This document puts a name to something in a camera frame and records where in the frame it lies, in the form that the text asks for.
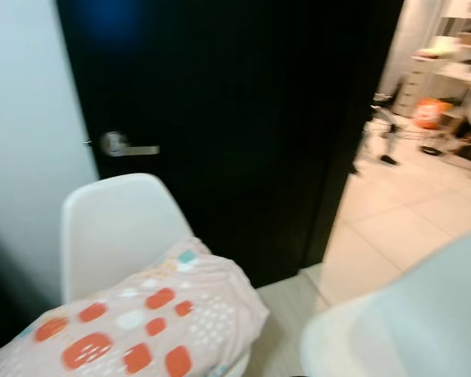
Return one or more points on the orange bag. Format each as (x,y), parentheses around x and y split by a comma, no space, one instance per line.
(429,114)

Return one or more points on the silver legged robot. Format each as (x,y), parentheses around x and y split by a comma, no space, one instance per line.
(388,141)

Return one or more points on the white metal shelf rack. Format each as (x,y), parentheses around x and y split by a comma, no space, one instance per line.
(467,39)

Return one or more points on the white drawer unit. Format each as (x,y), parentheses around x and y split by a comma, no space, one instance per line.
(412,90)

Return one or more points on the pink pillow with orange spots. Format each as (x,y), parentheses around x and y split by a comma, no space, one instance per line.
(149,330)

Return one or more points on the white plastic shell chair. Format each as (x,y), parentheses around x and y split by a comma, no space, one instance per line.
(408,330)
(118,228)

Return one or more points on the black door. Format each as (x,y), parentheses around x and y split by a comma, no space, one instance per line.
(228,118)

